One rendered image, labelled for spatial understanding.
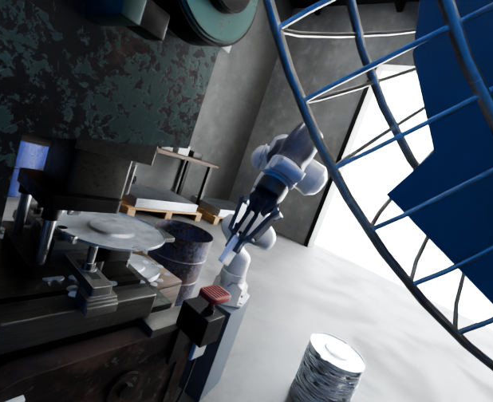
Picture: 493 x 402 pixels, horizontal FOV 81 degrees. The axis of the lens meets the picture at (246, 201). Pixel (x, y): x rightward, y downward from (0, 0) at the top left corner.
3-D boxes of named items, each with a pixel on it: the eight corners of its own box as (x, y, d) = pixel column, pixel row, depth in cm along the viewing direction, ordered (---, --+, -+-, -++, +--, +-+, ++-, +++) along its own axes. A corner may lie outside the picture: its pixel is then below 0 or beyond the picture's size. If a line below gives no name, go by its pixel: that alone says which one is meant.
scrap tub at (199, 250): (171, 273, 239) (188, 220, 233) (204, 301, 215) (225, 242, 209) (124, 280, 206) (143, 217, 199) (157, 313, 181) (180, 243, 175)
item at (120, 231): (132, 213, 100) (133, 210, 100) (184, 249, 83) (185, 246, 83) (34, 206, 77) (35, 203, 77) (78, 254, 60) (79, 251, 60)
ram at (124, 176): (111, 183, 83) (140, 81, 79) (138, 200, 75) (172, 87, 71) (41, 172, 69) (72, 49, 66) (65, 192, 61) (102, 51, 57)
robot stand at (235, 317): (191, 360, 152) (218, 284, 146) (219, 381, 145) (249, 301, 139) (168, 378, 136) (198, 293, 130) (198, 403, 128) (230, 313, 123)
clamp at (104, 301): (81, 271, 68) (92, 231, 67) (116, 311, 59) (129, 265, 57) (53, 273, 64) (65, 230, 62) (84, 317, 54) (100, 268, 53)
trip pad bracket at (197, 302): (179, 355, 79) (201, 291, 76) (202, 380, 73) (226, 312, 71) (160, 363, 74) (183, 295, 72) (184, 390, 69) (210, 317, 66)
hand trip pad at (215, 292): (208, 309, 75) (217, 282, 74) (224, 322, 72) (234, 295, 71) (187, 315, 69) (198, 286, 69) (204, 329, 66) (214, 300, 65)
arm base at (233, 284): (224, 281, 152) (233, 256, 150) (254, 298, 144) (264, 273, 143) (199, 291, 132) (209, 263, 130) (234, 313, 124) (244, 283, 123)
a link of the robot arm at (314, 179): (281, 128, 106) (282, 134, 77) (321, 158, 108) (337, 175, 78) (263, 152, 110) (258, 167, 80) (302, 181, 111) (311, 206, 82)
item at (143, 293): (76, 239, 97) (81, 222, 96) (150, 316, 71) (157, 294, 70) (-50, 240, 73) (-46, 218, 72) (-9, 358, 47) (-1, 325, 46)
